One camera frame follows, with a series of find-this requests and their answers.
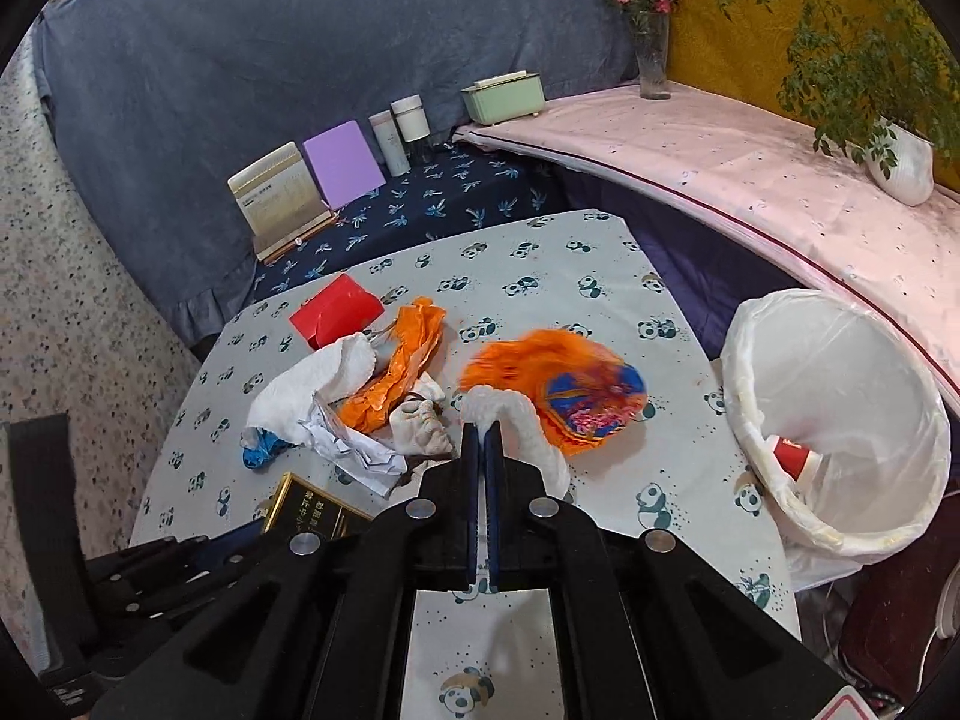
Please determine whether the dark purple cloth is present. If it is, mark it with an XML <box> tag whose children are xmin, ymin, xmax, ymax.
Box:
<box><xmin>547</xmin><ymin>165</ymin><xmax>818</xmax><ymax>361</ymax></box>

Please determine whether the orange snack bag blue label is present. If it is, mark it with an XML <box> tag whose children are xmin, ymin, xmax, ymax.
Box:
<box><xmin>457</xmin><ymin>328</ymin><xmax>647</xmax><ymax>458</ymax></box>

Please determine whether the gold and black box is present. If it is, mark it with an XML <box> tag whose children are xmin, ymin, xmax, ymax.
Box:
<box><xmin>259</xmin><ymin>472</ymin><xmax>372</xmax><ymax>537</ymax></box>

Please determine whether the white jar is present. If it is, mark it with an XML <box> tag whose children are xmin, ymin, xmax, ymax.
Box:
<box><xmin>390</xmin><ymin>94</ymin><xmax>430</xmax><ymax>143</ymax></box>

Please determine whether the panda printed tablecloth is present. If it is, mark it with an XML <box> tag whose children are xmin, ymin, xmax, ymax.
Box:
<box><xmin>127</xmin><ymin>208</ymin><xmax>800</xmax><ymax>720</ymax></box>

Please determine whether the pink sheet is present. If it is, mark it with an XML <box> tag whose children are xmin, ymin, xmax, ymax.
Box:
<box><xmin>450</xmin><ymin>82</ymin><xmax>960</xmax><ymax>428</ymax></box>

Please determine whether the bin with white liner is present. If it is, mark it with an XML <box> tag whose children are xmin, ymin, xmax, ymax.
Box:
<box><xmin>720</xmin><ymin>289</ymin><xmax>953</xmax><ymax>590</ymax></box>

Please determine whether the yellow cloth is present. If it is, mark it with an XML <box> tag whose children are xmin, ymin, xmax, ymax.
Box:
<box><xmin>652</xmin><ymin>0</ymin><xmax>960</xmax><ymax>188</ymax></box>

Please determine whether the calendar on wooden stand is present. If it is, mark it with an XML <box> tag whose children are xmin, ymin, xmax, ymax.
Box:
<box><xmin>227</xmin><ymin>142</ymin><xmax>338</xmax><ymax>256</ymax></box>

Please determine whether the glass vase with pink flowers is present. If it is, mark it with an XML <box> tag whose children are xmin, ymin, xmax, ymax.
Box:
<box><xmin>592</xmin><ymin>0</ymin><xmax>683</xmax><ymax>100</ymax></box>

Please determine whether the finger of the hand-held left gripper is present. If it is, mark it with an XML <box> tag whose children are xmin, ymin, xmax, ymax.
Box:
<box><xmin>94</xmin><ymin>549</ymin><xmax>257</xmax><ymax>622</ymax></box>
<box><xmin>85</xmin><ymin>535</ymin><xmax>212</xmax><ymax>580</ymax></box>

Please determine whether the red paper box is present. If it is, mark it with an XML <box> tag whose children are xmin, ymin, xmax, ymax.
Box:
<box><xmin>289</xmin><ymin>274</ymin><xmax>387</xmax><ymax>350</ymax></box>

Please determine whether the orange plastic wrapper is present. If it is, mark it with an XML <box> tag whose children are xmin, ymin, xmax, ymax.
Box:
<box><xmin>337</xmin><ymin>298</ymin><xmax>451</xmax><ymax>434</ymax></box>

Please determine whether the blue-grey cloth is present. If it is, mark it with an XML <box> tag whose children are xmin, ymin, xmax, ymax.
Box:
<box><xmin>30</xmin><ymin>0</ymin><xmax>668</xmax><ymax>361</ymax></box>

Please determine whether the white paper towel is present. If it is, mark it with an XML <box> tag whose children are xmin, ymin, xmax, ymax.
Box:
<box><xmin>247</xmin><ymin>334</ymin><xmax>376</xmax><ymax>447</ymax></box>

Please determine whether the white bottle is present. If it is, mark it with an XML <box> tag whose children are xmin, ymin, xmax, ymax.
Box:
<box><xmin>367</xmin><ymin>110</ymin><xmax>412</xmax><ymax>173</ymax></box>

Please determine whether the white tissue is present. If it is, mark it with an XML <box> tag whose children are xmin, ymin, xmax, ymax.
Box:
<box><xmin>459</xmin><ymin>384</ymin><xmax>572</xmax><ymax>500</ymax></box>

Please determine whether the blue plastic scrap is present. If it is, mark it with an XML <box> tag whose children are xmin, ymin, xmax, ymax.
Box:
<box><xmin>240</xmin><ymin>426</ymin><xmax>290</xmax><ymax>470</ymax></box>

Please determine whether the white paper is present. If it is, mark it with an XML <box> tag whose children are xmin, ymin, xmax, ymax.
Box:
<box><xmin>300</xmin><ymin>397</ymin><xmax>410</xmax><ymax>500</ymax></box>

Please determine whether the grey drawstring pouch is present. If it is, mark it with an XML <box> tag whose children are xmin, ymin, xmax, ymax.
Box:
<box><xmin>390</xmin><ymin>375</ymin><xmax>458</xmax><ymax>458</ymax></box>

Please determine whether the purple board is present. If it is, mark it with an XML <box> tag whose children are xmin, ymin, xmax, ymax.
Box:
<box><xmin>302</xmin><ymin>120</ymin><xmax>387</xmax><ymax>211</ymax></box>

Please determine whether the red paper cup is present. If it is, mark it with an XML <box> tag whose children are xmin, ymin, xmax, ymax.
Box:
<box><xmin>769</xmin><ymin>435</ymin><xmax>826</xmax><ymax>481</ymax></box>

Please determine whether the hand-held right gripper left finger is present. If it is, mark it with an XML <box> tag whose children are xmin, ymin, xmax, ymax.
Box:
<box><xmin>97</xmin><ymin>424</ymin><xmax>481</xmax><ymax>720</ymax></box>

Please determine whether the dark brown stool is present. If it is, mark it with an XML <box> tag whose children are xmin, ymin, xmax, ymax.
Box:
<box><xmin>836</xmin><ymin>547</ymin><xmax>960</xmax><ymax>698</ymax></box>

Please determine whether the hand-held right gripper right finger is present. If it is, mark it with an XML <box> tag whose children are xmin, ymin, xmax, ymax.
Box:
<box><xmin>482</xmin><ymin>424</ymin><xmax>852</xmax><ymax>720</ymax></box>

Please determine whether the green tissue box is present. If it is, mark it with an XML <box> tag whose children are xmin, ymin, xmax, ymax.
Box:
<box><xmin>460</xmin><ymin>69</ymin><xmax>546</xmax><ymax>125</ymax></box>

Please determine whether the navy printed cloth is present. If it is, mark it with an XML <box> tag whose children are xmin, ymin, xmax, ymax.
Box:
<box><xmin>251</xmin><ymin>142</ymin><xmax>571</xmax><ymax>301</ymax></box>

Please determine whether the potted plant in white pot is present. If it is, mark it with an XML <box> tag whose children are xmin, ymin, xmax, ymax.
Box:
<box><xmin>716</xmin><ymin>0</ymin><xmax>960</xmax><ymax>207</ymax></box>

